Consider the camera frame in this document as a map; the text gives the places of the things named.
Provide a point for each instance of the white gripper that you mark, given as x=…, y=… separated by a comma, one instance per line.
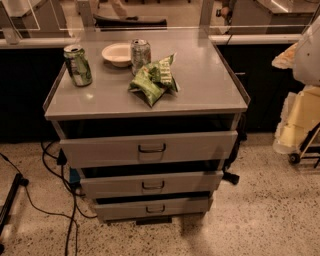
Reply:
x=308, y=58

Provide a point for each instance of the grey drawer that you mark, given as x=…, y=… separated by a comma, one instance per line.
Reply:
x=148, y=149
x=152, y=208
x=151, y=184

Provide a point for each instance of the grey top drawer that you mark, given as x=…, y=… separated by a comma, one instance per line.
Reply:
x=148, y=149

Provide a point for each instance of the silver soda can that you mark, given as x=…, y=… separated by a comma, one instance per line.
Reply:
x=140, y=54

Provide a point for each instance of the green chip bag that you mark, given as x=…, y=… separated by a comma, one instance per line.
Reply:
x=155, y=79

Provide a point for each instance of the black stand leg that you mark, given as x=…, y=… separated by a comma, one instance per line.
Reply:
x=18, y=181

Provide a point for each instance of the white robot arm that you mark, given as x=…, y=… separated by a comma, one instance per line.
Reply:
x=303, y=57

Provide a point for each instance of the wheeled cart base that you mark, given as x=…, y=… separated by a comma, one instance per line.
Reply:
x=309, y=149

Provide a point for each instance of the grey bottom drawer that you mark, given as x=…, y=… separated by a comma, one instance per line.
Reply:
x=152, y=208

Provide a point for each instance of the grey drawer cabinet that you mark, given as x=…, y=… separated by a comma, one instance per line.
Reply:
x=210, y=99

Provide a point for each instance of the white paper bowl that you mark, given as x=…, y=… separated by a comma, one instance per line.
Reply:
x=118, y=54

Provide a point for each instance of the glass barrier panel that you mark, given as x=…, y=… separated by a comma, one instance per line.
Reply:
x=254, y=21

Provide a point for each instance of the green soda can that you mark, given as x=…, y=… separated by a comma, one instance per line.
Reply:
x=77, y=65

